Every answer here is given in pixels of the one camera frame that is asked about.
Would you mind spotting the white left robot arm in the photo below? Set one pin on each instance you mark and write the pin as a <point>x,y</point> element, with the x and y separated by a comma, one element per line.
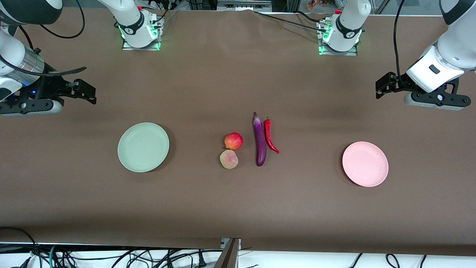
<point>453,48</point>

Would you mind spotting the aluminium profile post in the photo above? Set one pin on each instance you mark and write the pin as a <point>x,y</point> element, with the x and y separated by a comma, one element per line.
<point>227,255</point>

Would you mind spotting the colourful background items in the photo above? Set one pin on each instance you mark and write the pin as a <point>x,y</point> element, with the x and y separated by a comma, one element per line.
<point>319,4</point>

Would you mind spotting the pink plate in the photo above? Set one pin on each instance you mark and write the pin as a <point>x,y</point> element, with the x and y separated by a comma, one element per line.
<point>365,164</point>

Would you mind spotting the red apple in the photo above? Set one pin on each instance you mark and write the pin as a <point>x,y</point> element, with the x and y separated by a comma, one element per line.
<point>233,141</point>

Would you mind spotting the pale green plate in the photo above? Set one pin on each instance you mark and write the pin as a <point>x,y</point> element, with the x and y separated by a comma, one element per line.
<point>143,147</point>

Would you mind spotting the red chili pepper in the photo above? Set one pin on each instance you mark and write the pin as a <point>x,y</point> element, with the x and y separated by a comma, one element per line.
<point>268,134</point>

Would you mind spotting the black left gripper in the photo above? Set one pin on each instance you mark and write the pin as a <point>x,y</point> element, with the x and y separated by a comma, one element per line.
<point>398,83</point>

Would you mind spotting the brown table cloth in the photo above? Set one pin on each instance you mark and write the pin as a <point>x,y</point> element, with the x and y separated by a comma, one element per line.
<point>238,208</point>

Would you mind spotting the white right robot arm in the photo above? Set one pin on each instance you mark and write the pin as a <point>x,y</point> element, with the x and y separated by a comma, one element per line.
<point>130,18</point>

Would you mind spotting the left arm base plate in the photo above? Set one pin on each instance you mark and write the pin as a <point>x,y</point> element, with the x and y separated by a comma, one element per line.
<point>349,53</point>

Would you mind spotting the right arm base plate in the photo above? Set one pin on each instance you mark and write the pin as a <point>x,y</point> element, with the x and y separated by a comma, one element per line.
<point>128,47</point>

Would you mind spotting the long purple eggplant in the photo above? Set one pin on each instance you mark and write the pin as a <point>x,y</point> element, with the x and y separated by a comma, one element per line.
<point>260,143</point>

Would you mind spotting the yellow pink peach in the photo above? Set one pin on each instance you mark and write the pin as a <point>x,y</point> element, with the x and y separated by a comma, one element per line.
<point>229,160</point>

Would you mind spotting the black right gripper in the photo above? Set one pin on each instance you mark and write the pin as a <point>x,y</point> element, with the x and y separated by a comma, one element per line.
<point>52,86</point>

